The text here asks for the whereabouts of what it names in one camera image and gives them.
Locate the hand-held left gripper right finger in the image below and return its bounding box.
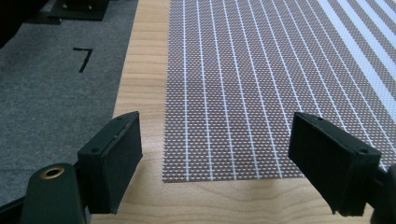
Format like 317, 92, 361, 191
288, 111, 383, 217

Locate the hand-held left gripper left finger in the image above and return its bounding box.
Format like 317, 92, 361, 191
77, 110, 144, 216

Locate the brown striped woven placemat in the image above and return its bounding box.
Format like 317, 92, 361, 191
162, 0, 396, 183

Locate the black metal stand base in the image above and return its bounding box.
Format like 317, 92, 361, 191
25, 0, 110, 26

